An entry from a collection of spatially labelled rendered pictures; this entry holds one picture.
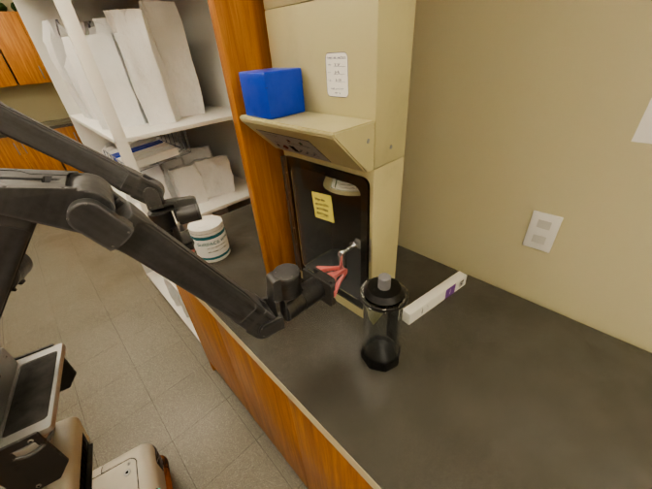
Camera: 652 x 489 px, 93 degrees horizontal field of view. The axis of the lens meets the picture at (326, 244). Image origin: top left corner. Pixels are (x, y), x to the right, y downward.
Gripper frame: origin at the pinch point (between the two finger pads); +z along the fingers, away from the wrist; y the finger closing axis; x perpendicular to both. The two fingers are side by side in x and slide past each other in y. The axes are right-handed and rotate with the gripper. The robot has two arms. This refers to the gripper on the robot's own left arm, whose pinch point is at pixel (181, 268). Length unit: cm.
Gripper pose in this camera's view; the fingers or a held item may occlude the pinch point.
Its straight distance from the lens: 102.5
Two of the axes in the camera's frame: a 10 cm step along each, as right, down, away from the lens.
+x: -6.9, -3.6, 6.2
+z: 0.6, 8.3, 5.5
